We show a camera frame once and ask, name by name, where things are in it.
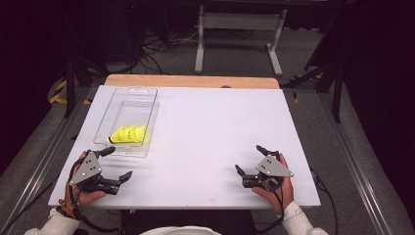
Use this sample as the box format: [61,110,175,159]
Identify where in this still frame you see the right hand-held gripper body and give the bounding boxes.
[242,151,295,191]

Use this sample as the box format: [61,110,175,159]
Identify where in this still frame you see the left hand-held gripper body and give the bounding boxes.
[69,150,120,196]

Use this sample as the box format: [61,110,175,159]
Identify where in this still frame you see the yellow shuttlecock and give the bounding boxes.
[125,123,141,144]
[108,124,131,145]
[135,123,149,144]

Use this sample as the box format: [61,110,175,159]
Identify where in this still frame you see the clear plastic container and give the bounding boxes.
[93,86,161,159]

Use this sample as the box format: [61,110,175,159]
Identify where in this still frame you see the person's right hand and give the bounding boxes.
[252,153,296,213]

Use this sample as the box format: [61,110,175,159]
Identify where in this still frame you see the person's left hand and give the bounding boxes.
[64,150,108,209]

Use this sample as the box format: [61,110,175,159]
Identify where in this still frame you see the person's torso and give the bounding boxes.
[119,210,259,235]

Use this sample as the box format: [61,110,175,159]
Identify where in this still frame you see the yellow black floor tape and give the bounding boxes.
[48,79,93,107]

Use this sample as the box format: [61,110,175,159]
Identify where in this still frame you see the black metal stand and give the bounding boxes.
[63,48,110,119]
[280,58,347,124]

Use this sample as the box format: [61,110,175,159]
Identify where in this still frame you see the wooden table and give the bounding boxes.
[104,73,281,90]

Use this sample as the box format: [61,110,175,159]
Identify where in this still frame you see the white metal stand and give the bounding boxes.
[194,4,289,77]

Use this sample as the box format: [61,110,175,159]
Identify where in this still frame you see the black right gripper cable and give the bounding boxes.
[254,184,286,235]

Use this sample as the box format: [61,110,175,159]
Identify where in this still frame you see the brown beaded bracelet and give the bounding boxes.
[56,198,78,220]

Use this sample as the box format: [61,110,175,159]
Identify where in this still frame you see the grey floor rail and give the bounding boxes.
[316,93,394,235]
[0,86,100,231]

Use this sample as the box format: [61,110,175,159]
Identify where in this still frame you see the black floor cable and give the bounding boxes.
[308,166,340,235]

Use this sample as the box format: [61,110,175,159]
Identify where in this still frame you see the bundle of black floor cables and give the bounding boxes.
[129,28,256,75]

